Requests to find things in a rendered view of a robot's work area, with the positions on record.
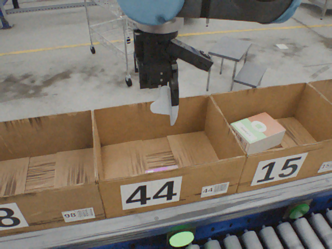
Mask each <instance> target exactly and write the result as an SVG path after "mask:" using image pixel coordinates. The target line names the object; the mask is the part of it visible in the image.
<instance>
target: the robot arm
mask: <svg viewBox="0 0 332 249"><path fill-rule="evenodd" d="M301 1H302V0H116V2H117V4H118V6H119V7H120V9H121V10H122V12H123V13H125V15H126V16H128V17H129V18H130V19H131V20H133V21H134V22H136V26H137V27H135V28H133V38H134V51H133V52H134V66H135V72H136V73H137V72H138V73H139V84H140V89H146V88H148V89H153V88H159V99H158V100H156V101H155V102H153V103H152V104H151V106H150V109H151V111H152V112H153V113H158V114H168V115H170V124H171V126H173V125H174V124H175V121H176V119H177V113H178V105H179V86H178V64H177V61H176V60H177V59H178V58H179V59H181V60H184V61H186V62H187V63H189V64H191V65H194V66H195V67H196V68H198V69H200V70H204V71H206V72H208V71H209V70H210V68H211V67H212V65H213V64H214V62H213V61H212V60H211V57H210V56H209V55H208V54H207V53H205V52H204V51H199V50H197V49H195V48H194V47H192V46H190V45H188V44H185V43H183V42H181V41H179V40H177V39H175V38H176V37H177V36H178V30H180V29H181V28H182V27H183V25H184V18H195V19H199V18H206V19H216V20H234V21H245V22H258V23H259V24H264V25H266V24H272V23H276V24H280V23H284V22H286V21H287V20H288V19H290V18H291V17H292V16H293V15H294V14H295V12H296V9H297V7H299V6H300V3H301ZM136 62H137V65H138V67H136ZM168 82H169V86H168Z"/></svg>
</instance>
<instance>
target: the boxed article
mask: <svg viewBox="0 0 332 249"><path fill-rule="evenodd" d="M173 168H178V166H177V165H173V166H170V167H164V168H158V169H152V170H146V171H145V173H151V172H154V171H161V170H167V169H173Z"/></svg>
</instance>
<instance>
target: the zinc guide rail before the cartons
mask: <svg viewBox="0 0 332 249"><path fill-rule="evenodd" d="M328 189H332V173H330V174H325V175H320V176H316V177H312V178H308V179H302V180H299V181H294V182H292V183H287V184H282V185H276V186H274V187H268V188H263V189H257V190H255V191H250V192H245V193H239V194H235V195H233V196H227V197H222V198H217V199H211V200H209V201H202V202H197V203H192V204H187V205H181V206H177V207H173V208H169V209H163V210H158V211H152V212H147V213H142V214H136V215H130V216H125V217H120V218H114V219H109V220H103V221H97V222H91V223H86V224H81V225H76V226H67V227H62V228H57V229H52V230H51V229H49V230H44V231H39V232H31V233H26V234H19V235H15V236H10V237H2V238H0V249H48V248H55V247H60V246H65V245H73V244H77V243H83V242H87V241H95V240H100V239H105V238H111V237H115V236H120V235H122V236H124V235H127V234H132V233H137V232H142V231H147V230H153V229H158V228H163V227H168V226H173V225H176V224H181V223H186V222H191V221H194V220H200V219H205V218H210V217H213V216H218V215H223V214H228V213H233V212H236V211H241V210H246V209H251V208H253V207H257V206H262V205H267V204H270V203H274V202H279V201H284V200H287V199H291V198H297V197H301V196H304V195H308V194H312V193H316V192H321V191H323V190H328Z"/></svg>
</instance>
